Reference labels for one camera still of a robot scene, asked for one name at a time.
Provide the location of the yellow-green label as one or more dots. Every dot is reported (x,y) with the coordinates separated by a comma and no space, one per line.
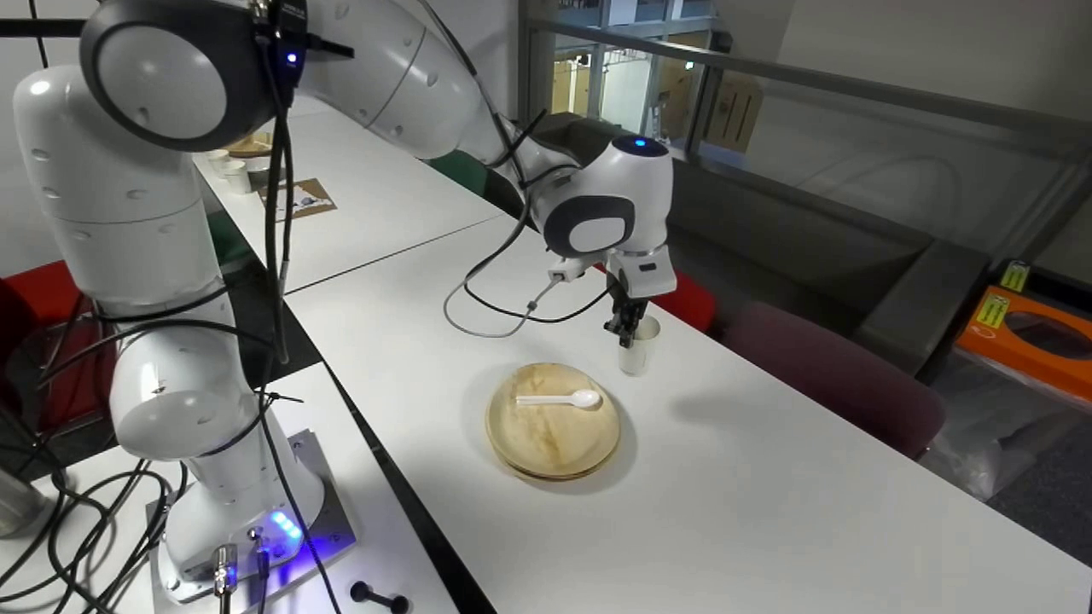
(1016,276)

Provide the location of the red chair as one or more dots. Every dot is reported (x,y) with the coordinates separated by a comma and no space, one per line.
(45,308)

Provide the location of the grey metal railing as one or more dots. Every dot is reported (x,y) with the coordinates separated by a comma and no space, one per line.
(864,85)

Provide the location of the brown card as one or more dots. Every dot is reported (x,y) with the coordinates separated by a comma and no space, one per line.
(303,197)

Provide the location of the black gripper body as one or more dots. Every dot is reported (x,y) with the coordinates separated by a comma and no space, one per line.
(636,276)

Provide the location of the round wooden plate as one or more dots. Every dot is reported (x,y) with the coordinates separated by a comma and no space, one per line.
(552,439)

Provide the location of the white plastic spoon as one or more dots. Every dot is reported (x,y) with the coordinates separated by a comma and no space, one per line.
(574,399)

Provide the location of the red cushion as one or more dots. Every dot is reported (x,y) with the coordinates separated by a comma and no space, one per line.
(690,306)

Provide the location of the green chair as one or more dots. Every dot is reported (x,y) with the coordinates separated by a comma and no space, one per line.
(466,172)

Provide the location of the grey sofa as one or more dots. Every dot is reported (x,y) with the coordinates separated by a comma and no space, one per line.
(795,215)

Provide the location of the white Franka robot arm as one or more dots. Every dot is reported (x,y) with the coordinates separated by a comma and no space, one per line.
(124,206)

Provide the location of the black overhead bar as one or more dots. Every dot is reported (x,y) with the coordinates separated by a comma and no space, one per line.
(34,24)

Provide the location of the yellow paper sign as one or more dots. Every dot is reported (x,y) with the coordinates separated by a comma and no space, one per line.
(736,112)

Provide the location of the maroon chair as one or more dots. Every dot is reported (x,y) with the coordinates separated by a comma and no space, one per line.
(831,371)

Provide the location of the small black dumbbell-shaped knob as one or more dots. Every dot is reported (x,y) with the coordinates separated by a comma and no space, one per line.
(381,593)

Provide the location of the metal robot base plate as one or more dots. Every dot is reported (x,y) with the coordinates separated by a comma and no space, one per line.
(325,512)

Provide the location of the orange box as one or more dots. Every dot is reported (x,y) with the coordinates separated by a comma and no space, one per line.
(1024,341)

